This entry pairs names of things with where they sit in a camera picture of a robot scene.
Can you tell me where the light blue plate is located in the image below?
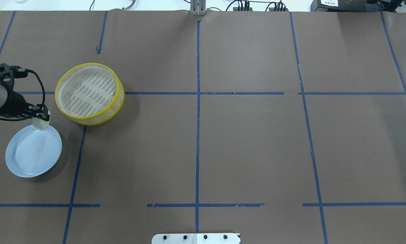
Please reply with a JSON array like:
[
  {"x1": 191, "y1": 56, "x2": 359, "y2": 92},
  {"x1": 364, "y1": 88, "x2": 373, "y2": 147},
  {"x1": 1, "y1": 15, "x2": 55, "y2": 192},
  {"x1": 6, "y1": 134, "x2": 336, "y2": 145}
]
[{"x1": 5, "y1": 125, "x2": 63, "y2": 178}]

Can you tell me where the black computer box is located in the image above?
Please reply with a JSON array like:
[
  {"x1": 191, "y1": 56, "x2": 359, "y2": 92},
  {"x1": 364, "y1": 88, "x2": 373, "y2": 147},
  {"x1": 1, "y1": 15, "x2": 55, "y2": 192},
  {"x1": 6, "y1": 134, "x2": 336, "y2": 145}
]
[{"x1": 310, "y1": 0, "x2": 381, "y2": 13}]

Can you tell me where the aluminium frame post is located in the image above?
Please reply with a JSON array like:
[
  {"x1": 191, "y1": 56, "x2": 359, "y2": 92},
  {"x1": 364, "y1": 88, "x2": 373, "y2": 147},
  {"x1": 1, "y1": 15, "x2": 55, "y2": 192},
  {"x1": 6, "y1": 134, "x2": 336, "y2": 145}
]
[{"x1": 189, "y1": 0, "x2": 207, "y2": 16}]

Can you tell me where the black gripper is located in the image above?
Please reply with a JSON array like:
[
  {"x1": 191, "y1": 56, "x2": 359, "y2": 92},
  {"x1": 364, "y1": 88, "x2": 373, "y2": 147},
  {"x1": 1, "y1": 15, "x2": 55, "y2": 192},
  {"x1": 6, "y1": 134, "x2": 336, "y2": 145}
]
[{"x1": 0, "y1": 91, "x2": 51, "y2": 122}]

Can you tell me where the black cable connector box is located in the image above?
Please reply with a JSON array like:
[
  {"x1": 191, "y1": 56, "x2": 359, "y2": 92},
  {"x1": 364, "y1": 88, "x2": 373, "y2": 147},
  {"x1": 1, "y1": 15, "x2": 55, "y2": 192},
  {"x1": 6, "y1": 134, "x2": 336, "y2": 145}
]
[{"x1": 226, "y1": 0, "x2": 252, "y2": 12}]

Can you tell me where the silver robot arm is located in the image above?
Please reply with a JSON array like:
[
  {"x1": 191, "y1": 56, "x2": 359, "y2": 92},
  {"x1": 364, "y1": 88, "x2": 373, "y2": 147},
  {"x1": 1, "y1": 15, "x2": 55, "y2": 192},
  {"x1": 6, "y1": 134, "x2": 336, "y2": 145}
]
[{"x1": 0, "y1": 84, "x2": 62, "y2": 169}]

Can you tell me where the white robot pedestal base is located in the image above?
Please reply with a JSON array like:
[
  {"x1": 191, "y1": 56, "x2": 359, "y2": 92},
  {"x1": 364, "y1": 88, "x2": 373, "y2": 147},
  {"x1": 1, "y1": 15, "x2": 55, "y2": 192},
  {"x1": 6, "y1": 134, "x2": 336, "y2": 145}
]
[{"x1": 151, "y1": 233, "x2": 241, "y2": 244}]

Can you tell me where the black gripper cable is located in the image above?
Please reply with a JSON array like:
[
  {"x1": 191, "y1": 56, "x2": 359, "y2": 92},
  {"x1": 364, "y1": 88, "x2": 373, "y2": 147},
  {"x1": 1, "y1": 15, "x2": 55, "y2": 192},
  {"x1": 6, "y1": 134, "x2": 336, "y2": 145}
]
[{"x1": 0, "y1": 69, "x2": 46, "y2": 121}]

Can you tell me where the white steamed bun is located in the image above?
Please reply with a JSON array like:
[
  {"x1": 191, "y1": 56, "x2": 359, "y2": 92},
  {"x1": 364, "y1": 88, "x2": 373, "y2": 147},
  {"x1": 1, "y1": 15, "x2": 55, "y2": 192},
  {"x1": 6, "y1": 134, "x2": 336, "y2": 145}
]
[{"x1": 31, "y1": 117, "x2": 50, "y2": 131}]

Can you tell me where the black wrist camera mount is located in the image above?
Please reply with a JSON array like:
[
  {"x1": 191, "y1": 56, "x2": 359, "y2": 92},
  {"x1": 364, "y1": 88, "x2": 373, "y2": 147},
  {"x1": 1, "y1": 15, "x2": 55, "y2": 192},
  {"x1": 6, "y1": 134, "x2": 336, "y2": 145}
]
[{"x1": 0, "y1": 63, "x2": 30, "y2": 92}]

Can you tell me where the yellow round steamer basket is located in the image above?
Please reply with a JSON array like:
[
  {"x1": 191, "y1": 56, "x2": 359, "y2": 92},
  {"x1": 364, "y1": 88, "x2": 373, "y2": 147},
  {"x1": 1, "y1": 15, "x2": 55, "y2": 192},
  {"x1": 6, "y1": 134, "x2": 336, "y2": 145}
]
[{"x1": 55, "y1": 62, "x2": 125, "y2": 126}]

